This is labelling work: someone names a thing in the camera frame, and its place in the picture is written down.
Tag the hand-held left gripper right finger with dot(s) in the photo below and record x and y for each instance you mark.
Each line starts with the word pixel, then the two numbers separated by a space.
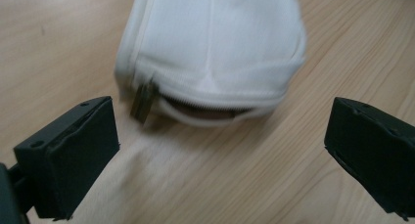
pixel 375 152

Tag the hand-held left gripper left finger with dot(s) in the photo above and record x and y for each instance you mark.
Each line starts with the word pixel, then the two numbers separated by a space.
pixel 71 158

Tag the cream fabric pencil case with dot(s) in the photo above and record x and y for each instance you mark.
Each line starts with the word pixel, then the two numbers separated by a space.
pixel 212 54

